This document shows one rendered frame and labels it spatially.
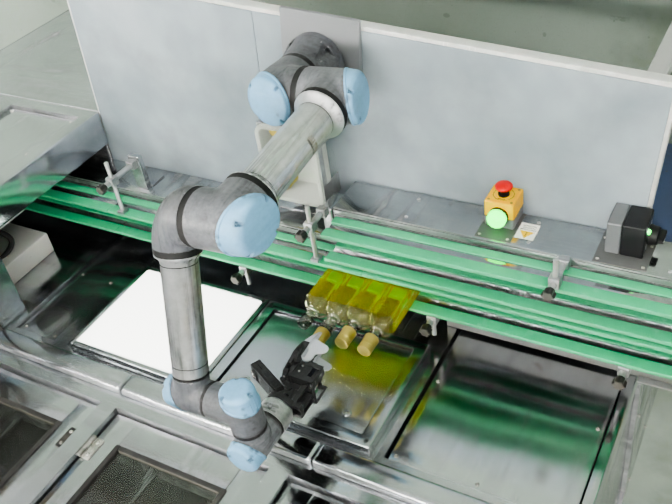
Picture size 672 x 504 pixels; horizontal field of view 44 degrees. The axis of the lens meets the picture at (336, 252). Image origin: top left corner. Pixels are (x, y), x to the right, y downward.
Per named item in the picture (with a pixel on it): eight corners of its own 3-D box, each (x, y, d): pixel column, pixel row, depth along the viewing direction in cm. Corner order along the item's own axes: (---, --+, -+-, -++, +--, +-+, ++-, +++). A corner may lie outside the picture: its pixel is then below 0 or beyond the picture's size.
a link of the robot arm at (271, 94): (268, 53, 185) (234, 77, 176) (319, 55, 179) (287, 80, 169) (278, 102, 192) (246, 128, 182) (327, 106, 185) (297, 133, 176)
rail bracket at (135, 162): (153, 178, 247) (104, 221, 232) (138, 130, 236) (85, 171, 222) (166, 181, 244) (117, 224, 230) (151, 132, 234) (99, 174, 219)
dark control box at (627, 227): (613, 229, 183) (603, 252, 177) (616, 200, 178) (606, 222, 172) (652, 236, 179) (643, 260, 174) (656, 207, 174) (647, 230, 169)
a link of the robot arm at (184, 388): (126, 187, 151) (155, 417, 168) (173, 195, 146) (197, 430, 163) (168, 172, 160) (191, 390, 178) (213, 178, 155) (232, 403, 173)
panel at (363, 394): (149, 272, 243) (71, 349, 220) (146, 264, 241) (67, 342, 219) (431, 352, 203) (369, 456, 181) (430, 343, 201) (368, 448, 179)
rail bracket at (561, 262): (556, 261, 180) (537, 300, 171) (557, 234, 175) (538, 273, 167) (574, 265, 178) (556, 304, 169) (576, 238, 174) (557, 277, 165)
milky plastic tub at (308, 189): (284, 179, 224) (268, 197, 218) (270, 106, 210) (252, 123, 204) (340, 190, 216) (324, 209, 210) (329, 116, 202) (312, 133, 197)
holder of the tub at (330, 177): (289, 194, 227) (274, 210, 222) (272, 106, 210) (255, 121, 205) (343, 206, 220) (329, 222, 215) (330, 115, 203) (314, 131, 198)
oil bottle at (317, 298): (344, 264, 214) (303, 318, 200) (342, 248, 210) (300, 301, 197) (363, 269, 211) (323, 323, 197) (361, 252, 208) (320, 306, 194)
